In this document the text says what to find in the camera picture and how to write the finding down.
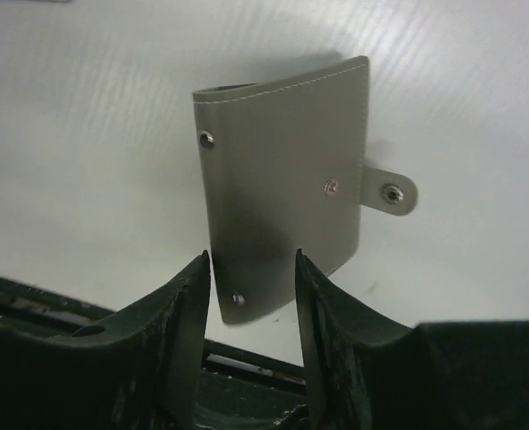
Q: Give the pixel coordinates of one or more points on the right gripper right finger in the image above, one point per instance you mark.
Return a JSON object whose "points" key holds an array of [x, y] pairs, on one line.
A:
{"points": [[364, 370]]}

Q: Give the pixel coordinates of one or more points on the grey card holder wallet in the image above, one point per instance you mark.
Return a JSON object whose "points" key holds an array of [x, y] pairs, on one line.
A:
{"points": [[284, 169]]}

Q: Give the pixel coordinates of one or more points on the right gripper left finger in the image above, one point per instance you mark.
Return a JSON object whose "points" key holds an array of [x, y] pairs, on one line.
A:
{"points": [[135, 369]]}

